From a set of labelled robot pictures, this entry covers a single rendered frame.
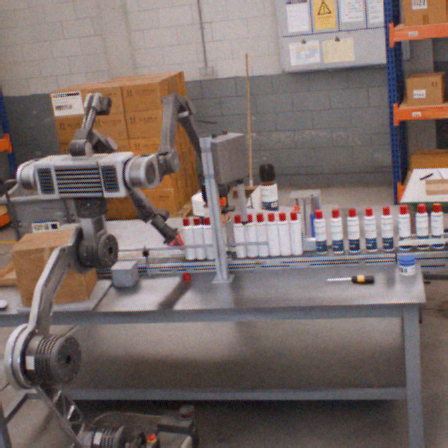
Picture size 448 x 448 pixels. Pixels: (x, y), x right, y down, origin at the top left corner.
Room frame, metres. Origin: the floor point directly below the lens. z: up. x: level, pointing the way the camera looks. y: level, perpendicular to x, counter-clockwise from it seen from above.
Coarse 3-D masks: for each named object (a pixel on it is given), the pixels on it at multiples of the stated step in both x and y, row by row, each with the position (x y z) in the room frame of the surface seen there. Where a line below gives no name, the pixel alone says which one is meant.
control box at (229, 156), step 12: (216, 144) 3.10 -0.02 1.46; (228, 144) 3.14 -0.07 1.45; (240, 144) 3.18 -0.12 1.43; (216, 156) 3.10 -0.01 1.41; (228, 156) 3.13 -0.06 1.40; (240, 156) 3.18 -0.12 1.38; (216, 168) 3.11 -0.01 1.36; (228, 168) 3.12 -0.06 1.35; (240, 168) 3.17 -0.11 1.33; (216, 180) 3.12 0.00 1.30; (228, 180) 3.12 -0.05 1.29
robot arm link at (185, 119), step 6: (186, 102) 3.25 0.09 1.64; (192, 108) 3.27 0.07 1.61; (180, 114) 3.31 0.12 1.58; (186, 114) 3.27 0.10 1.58; (192, 114) 3.26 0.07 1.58; (180, 120) 3.27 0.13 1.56; (186, 120) 3.27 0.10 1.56; (192, 120) 3.29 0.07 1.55; (186, 126) 3.28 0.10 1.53; (192, 126) 3.28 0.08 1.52; (186, 132) 3.29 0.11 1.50; (192, 132) 3.28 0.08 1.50; (198, 132) 3.30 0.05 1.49; (192, 138) 3.29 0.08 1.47; (198, 138) 3.29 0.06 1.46; (192, 144) 3.30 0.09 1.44; (198, 144) 3.29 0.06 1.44; (198, 150) 3.30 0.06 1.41
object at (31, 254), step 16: (32, 240) 3.17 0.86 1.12; (48, 240) 3.14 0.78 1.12; (64, 240) 3.11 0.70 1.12; (16, 256) 3.05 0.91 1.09; (32, 256) 3.05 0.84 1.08; (48, 256) 3.04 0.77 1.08; (16, 272) 3.05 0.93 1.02; (32, 272) 3.05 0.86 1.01; (32, 288) 3.05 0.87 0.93; (64, 288) 3.04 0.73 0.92; (80, 288) 3.04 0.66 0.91
